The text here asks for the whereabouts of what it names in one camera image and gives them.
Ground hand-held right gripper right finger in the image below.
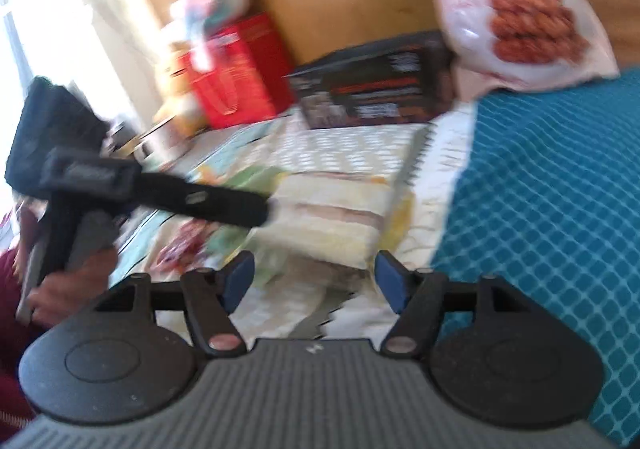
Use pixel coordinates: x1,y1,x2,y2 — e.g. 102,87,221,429
375,250,540,357

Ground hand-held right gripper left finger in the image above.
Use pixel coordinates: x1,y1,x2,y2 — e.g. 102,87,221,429
92,250,256,357

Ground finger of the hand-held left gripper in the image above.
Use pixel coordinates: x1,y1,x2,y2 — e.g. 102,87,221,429
139,172,272,227

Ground red snack packet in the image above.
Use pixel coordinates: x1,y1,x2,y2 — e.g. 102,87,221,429
156,220,213,272

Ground black cardboard box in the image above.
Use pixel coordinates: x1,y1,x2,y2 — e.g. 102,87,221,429
287,32,458,130

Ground person's left hand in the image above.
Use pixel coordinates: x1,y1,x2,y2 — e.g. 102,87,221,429
27,244,121,326

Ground green snack packet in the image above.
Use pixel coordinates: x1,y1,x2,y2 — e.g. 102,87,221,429
197,163,288,262

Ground pale layered cake packet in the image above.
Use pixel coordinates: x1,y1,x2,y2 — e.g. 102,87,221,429
270,173,417,266

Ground yellow plush toy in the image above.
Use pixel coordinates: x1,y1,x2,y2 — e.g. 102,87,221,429
152,42,208,137

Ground red cardboard box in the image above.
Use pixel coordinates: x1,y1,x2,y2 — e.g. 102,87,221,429
187,12,296,130

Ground white patterned bedsheet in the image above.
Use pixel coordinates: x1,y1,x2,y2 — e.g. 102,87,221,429
107,99,478,340

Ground teal patterned blanket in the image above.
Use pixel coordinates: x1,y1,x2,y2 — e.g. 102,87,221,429
430,66,640,449

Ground white pink teal plush toy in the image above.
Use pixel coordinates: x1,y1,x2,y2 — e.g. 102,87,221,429
167,0,253,72

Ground large white red-print snack bag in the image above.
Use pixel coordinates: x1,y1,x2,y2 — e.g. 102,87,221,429
397,0,621,92

